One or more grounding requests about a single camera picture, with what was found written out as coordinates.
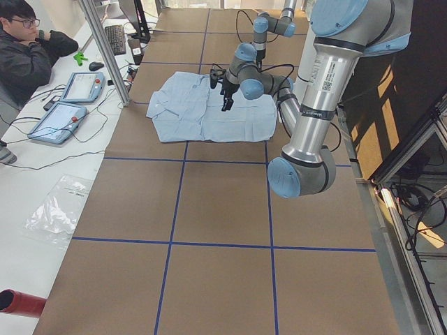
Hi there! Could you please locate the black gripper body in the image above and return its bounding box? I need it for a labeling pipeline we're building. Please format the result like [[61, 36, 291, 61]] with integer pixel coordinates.
[[220, 80, 240, 101], [256, 50, 265, 63]]

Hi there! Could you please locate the light blue button shirt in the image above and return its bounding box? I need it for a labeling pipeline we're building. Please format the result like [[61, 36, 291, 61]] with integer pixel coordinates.
[[146, 71, 277, 142]]

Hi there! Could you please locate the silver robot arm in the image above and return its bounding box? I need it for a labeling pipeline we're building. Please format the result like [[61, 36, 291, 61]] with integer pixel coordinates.
[[252, 0, 297, 70], [210, 1, 413, 198]]

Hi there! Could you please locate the black monitor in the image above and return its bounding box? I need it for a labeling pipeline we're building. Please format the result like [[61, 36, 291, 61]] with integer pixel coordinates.
[[118, 0, 151, 44]]

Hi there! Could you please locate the black keyboard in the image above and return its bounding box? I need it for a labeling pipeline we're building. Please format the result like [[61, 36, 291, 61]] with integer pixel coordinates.
[[104, 25, 126, 55]]

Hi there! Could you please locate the black computer mouse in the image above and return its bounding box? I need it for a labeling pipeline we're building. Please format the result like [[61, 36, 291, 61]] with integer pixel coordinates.
[[88, 61, 105, 71]]

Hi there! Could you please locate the upper teach pendant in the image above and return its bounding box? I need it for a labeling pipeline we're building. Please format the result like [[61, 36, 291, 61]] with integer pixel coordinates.
[[59, 71, 105, 104]]

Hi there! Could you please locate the teach pendant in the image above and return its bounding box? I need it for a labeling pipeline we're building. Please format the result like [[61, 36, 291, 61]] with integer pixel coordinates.
[[59, 71, 105, 104], [27, 102, 87, 144]]

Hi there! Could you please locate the green small object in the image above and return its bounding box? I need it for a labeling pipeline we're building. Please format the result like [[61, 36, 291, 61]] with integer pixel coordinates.
[[73, 52, 89, 66]]

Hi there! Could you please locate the lower teach pendant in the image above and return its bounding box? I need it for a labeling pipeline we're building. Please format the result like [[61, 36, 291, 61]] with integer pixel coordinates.
[[27, 102, 87, 144]]

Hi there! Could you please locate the seated person in black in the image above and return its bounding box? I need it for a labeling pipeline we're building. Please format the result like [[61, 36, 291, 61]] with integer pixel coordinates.
[[1, 1, 78, 107]]

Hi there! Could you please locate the clear plastic bag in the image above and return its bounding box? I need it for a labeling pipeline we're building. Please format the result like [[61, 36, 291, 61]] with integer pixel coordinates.
[[22, 174, 94, 250]]

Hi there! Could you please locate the red cylinder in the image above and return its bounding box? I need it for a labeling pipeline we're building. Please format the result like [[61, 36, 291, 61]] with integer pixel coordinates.
[[1, 289, 47, 318]]

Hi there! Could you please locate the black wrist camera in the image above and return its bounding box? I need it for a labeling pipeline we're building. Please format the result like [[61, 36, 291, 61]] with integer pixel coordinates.
[[210, 64, 226, 89]]

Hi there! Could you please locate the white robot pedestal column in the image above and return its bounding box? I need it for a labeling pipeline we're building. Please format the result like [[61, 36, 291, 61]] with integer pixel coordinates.
[[293, 27, 316, 104]]

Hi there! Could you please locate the aluminium frame post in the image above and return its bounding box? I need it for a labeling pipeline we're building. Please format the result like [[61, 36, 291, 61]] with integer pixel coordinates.
[[79, 0, 131, 107]]

